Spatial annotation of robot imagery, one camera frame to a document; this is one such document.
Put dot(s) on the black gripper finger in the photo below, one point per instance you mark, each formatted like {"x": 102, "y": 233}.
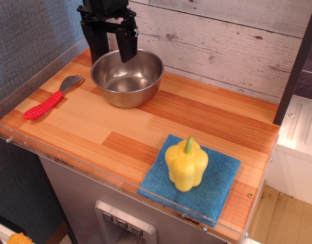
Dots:
{"x": 127, "y": 38}
{"x": 96, "y": 38}

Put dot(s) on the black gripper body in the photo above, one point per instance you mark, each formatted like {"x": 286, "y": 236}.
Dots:
{"x": 101, "y": 10}

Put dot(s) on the yellow capsicum with green stem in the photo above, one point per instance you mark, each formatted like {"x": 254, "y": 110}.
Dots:
{"x": 186, "y": 162}

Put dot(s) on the stainless steel bowl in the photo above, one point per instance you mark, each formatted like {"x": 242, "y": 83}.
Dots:
{"x": 131, "y": 84}

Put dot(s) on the silver toy fridge cabinet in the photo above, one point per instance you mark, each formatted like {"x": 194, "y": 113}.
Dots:
{"x": 102, "y": 206}

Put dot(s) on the blue folded cloth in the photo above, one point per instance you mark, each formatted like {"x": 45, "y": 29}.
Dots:
{"x": 203, "y": 203}

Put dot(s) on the white toy sink unit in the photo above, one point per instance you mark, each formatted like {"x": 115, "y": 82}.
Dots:
{"x": 290, "y": 168}

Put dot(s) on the yellow object at bottom left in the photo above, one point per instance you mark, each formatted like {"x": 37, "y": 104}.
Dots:
{"x": 19, "y": 238}

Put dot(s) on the spork with red handle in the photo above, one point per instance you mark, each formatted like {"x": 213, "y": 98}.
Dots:
{"x": 44, "y": 107}

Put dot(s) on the clear acrylic guard rail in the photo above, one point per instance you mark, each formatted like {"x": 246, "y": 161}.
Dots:
{"x": 221, "y": 91}

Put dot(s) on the dark right shelf post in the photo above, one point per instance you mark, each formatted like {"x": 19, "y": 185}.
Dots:
{"x": 294, "y": 75}

